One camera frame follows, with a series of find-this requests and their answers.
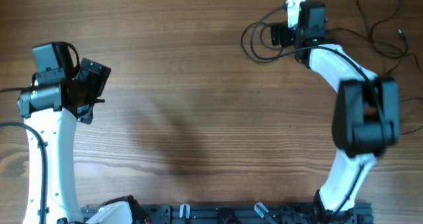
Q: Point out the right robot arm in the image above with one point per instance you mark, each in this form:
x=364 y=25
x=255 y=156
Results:
x=366 y=113

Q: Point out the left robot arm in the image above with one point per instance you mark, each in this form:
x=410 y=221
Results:
x=63 y=92

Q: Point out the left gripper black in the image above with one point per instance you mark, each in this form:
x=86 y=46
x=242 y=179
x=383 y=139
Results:
x=98 y=79

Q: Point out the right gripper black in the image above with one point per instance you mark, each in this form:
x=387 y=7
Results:
x=277 y=34

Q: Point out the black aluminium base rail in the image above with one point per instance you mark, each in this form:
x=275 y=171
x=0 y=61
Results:
x=286 y=213

